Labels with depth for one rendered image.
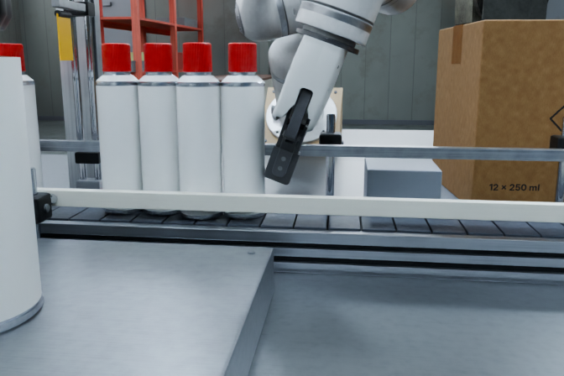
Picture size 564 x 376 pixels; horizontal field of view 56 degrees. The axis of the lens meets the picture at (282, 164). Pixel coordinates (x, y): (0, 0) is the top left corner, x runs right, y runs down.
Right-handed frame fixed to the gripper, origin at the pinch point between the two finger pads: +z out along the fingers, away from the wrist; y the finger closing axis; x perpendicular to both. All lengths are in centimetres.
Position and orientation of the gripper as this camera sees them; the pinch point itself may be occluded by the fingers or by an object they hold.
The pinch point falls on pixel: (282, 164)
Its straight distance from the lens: 63.8
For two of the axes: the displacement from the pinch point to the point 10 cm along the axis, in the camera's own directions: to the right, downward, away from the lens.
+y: -1.2, 1.9, -9.8
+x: 9.3, 3.5, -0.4
